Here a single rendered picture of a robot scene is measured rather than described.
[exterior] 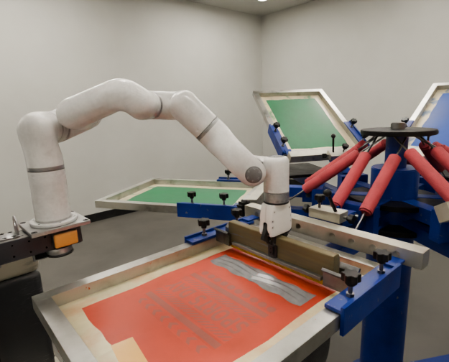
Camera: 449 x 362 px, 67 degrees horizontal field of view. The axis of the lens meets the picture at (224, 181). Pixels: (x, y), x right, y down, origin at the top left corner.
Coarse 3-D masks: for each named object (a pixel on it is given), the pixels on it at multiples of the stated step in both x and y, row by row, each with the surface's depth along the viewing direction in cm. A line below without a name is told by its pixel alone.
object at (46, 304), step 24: (144, 264) 103; (360, 264) 98; (72, 288) 90; (96, 288) 94; (48, 312) 79; (72, 336) 70; (288, 336) 68; (312, 336) 68; (72, 360) 64; (96, 360) 64; (264, 360) 62; (288, 360) 63
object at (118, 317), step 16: (240, 256) 113; (176, 272) 104; (192, 272) 103; (224, 272) 102; (144, 288) 95; (96, 304) 88; (112, 304) 88; (128, 304) 88; (96, 320) 81; (112, 320) 81; (128, 320) 81; (144, 320) 81; (112, 336) 75; (128, 336) 75
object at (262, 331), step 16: (272, 272) 101; (288, 272) 101; (256, 288) 93; (304, 288) 92; (320, 288) 92; (272, 304) 85; (288, 304) 85; (304, 304) 85; (272, 320) 79; (288, 320) 79; (144, 336) 75; (160, 336) 75; (176, 336) 75; (240, 336) 74; (256, 336) 74; (272, 336) 73; (144, 352) 70; (160, 352) 70; (176, 352) 70; (192, 352) 70; (224, 352) 69; (240, 352) 69
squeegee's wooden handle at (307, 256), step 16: (240, 224) 113; (240, 240) 114; (256, 240) 107; (288, 240) 98; (288, 256) 98; (304, 256) 94; (320, 256) 90; (336, 256) 88; (320, 272) 91; (336, 272) 89
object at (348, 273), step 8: (240, 208) 130; (200, 224) 118; (208, 224) 119; (376, 256) 88; (384, 256) 87; (344, 272) 78; (352, 272) 78; (384, 272) 89; (344, 280) 78; (352, 280) 77; (360, 280) 78; (352, 288) 79; (352, 296) 79
